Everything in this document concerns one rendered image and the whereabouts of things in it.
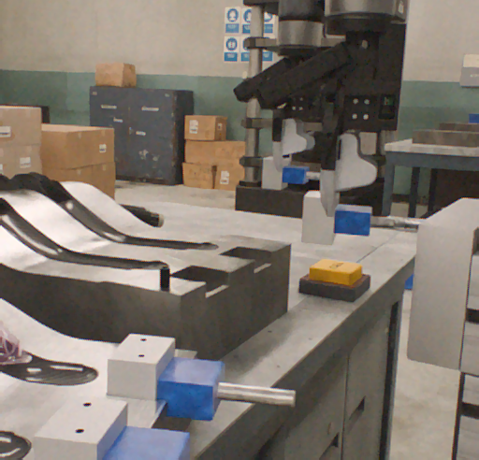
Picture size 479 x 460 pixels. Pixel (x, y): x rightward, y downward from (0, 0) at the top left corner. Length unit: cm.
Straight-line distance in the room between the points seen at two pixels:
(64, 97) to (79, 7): 118
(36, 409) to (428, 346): 26
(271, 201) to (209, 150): 285
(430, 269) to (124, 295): 31
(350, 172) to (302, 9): 49
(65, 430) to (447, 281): 24
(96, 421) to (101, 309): 26
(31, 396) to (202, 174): 720
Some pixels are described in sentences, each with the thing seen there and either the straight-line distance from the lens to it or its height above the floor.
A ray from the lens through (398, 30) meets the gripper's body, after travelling 74.
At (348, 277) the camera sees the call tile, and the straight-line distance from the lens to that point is 90.
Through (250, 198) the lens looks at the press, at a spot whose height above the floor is 32.
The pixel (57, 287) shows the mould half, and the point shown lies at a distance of 67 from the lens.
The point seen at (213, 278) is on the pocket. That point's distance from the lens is 68.
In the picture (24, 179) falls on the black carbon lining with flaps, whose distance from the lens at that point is 90.
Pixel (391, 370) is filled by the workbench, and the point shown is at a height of 52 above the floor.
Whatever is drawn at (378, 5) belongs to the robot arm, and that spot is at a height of 116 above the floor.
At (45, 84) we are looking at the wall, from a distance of 948.
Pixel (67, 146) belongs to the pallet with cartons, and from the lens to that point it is 535.
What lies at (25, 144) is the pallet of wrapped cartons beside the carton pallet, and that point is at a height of 68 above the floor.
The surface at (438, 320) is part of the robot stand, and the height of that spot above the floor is 93.
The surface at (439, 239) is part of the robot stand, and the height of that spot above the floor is 98.
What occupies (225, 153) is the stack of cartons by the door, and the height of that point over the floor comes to 42.
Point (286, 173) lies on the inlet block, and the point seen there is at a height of 93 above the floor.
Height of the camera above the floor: 106
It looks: 11 degrees down
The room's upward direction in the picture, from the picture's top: 2 degrees clockwise
